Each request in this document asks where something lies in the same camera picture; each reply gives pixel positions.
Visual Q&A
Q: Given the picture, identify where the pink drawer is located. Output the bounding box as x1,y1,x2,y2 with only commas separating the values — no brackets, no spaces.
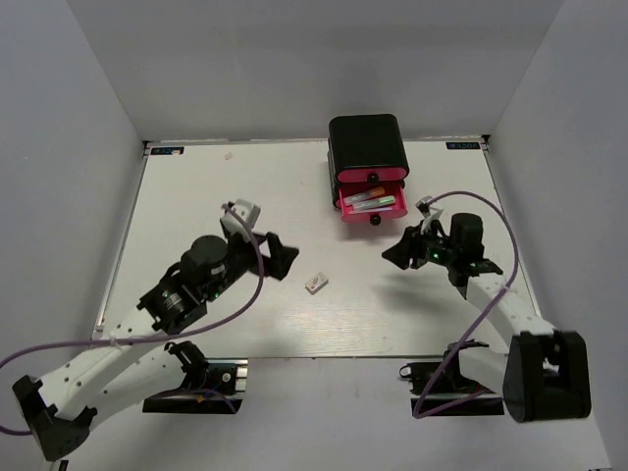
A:
336,167,409,183
336,182,408,226

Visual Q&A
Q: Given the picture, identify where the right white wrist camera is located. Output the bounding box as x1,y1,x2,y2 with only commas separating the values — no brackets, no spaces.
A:
416,195,444,235

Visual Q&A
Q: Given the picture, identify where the pink top drawer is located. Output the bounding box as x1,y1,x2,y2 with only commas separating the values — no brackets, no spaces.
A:
336,167,409,183

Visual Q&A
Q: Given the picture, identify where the left dark table label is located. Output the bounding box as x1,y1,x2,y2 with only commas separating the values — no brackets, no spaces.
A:
150,146,184,156

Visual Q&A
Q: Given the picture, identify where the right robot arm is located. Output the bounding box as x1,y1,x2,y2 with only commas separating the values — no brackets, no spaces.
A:
382,213,592,423

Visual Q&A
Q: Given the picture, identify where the dark table label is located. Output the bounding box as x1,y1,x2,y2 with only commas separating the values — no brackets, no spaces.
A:
150,146,184,156
445,141,482,150

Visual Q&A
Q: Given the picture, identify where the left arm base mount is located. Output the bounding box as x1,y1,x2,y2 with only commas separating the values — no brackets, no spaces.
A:
142,340,248,415

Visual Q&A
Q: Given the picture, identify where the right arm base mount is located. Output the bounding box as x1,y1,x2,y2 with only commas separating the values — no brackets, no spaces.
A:
398,340,507,419

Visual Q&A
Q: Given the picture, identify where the orange cap glue stick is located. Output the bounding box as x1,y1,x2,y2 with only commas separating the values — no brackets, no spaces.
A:
343,186,385,206

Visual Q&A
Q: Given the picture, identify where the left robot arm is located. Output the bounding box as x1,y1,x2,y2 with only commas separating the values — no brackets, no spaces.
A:
13,233,299,462

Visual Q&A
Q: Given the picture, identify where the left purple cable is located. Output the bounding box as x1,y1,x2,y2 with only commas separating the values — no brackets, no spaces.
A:
0,204,267,437

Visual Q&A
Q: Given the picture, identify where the small white eraser box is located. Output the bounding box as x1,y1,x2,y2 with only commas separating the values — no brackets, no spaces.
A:
304,272,329,294

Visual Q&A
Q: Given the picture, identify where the black drawer cabinet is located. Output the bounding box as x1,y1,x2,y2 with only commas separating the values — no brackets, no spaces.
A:
327,114,410,210

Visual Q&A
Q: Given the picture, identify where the green cap glue stick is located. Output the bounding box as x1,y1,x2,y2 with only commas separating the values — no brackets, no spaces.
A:
352,195,396,210

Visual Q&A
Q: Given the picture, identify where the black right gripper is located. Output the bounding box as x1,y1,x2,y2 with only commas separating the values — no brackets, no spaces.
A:
383,219,459,270

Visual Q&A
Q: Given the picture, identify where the right dark table label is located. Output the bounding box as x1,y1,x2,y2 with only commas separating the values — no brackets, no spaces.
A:
445,141,482,150

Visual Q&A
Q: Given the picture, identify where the blue cap glue stick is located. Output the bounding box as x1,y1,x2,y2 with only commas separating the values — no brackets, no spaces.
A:
348,207,394,215

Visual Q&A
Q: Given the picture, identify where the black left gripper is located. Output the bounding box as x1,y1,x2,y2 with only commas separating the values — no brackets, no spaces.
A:
205,229,299,302

